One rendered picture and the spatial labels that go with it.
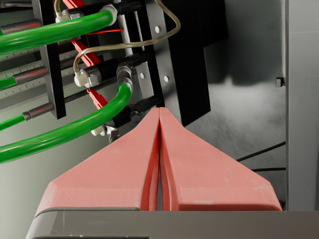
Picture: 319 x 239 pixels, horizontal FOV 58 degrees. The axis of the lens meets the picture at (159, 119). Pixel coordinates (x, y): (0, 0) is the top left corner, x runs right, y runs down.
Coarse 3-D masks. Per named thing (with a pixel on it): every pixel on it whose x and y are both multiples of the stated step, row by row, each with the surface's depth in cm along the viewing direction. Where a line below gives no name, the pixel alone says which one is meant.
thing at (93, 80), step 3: (90, 75) 40; (93, 75) 39; (96, 75) 39; (90, 78) 39; (93, 78) 39; (96, 78) 39; (90, 81) 39; (93, 81) 39; (96, 81) 39; (90, 84) 39; (93, 84) 39; (96, 84) 40
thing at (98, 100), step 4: (92, 92) 48; (96, 92) 48; (92, 96) 48; (96, 96) 47; (100, 96) 47; (96, 100) 47; (100, 100) 47; (104, 100) 47; (96, 104) 47; (100, 104) 46; (104, 104) 47; (100, 108) 46
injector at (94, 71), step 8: (152, 48) 48; (120, 56) 45; (128, 56) 45; (136, 56) 46; (144, 56) 47; (152, 56) 48; (96, 64) 42; (104, 64) 42; (112, 64) 43; (128, 64) 44; (136, 64) 46; (80, 72) 41; (88, 72) 40; (96, 72) 41; (104, 72) 42; (112, 72) 43; (88, 80) 41; (104, 80) 43
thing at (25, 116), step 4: (24, 112) 56; (16, 116) 55; (20, 116) 55; (24, 116) 55; (28, 116) 56; (8, 120) 54; (12, 120) 54; (16, 120) 55; (20, 120) 55; (24, 120) 56; (0, 124) 53; (4, 124) 53; (8, 124) 54; (12, 124) 54; (0, 128) 53; (4, 128) 53
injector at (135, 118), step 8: (152, 96) 50; (160, 96) 51; (136, 104) 48; (144, 104) 49; (152, 104) 50; (120, 112) 46; (128, 112) 46; (136, 112) 46; (112, 120) 44; (120, 120) 45; (128, 120) 47; (136, 120) 45; (104, 128) 44
